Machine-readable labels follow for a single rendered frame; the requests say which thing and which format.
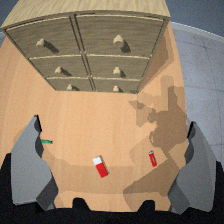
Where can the white and red eraser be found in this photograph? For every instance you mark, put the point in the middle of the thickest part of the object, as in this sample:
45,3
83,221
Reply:
100,167

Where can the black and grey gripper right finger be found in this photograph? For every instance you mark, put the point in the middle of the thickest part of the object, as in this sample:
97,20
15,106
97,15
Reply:
197,192

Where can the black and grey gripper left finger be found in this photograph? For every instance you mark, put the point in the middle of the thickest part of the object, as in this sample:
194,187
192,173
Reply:
27,185

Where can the tan wooden chest of drawers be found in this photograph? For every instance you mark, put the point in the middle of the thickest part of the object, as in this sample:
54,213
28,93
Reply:
31,10

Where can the red aa battery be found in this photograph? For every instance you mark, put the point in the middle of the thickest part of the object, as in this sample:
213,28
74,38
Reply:
153,161

